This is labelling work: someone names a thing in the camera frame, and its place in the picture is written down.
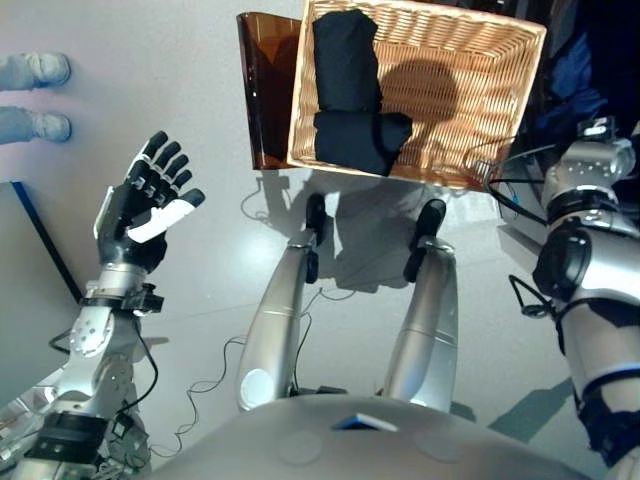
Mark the grey front-load washing machine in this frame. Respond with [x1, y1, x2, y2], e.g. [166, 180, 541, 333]
[494, 0, 640, 241]

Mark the black garment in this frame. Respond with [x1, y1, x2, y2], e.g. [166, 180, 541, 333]
[310, 8, 415, 177]

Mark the white appliance platform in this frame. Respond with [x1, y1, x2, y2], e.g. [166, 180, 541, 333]
[497, 222, 546, 259]

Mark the left silver robot leg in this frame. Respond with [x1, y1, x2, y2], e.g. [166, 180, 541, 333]
[234, 192, 335, 414]

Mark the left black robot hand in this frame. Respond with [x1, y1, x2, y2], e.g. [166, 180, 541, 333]
[92, 130, 207, 274]

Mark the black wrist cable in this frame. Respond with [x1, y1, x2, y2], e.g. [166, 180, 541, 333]
[49, 319, 160, 416]
[487, 144, 571, 351]

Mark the woven wicker laundry basket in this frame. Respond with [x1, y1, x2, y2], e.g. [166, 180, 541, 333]
[285, 0, 548, 194]

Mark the dark blue garment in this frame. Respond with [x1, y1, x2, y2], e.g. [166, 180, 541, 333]
[537, 32, 609, 134]

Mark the right silver robot leg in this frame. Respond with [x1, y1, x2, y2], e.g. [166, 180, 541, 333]
[379, 198, 459, 414]

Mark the silver robot torso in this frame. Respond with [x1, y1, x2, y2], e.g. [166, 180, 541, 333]
[144, 387, 606, 480]

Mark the white sneaker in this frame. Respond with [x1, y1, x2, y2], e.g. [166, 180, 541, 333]
[0, 52, 72, 92]
[0, 107, 73, 145]

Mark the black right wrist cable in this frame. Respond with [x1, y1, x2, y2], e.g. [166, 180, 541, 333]
[487, 144, 571, 351]

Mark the silver robot leg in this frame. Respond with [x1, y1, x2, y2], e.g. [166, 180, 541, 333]
[379, 198, 459, 414]
[234, 192, 335, 414]

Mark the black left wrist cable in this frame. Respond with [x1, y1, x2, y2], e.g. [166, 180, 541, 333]
[49, 319, 160, 416]

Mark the brown acrylic stool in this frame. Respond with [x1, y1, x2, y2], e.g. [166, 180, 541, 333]
[235, 12, 304, 171]

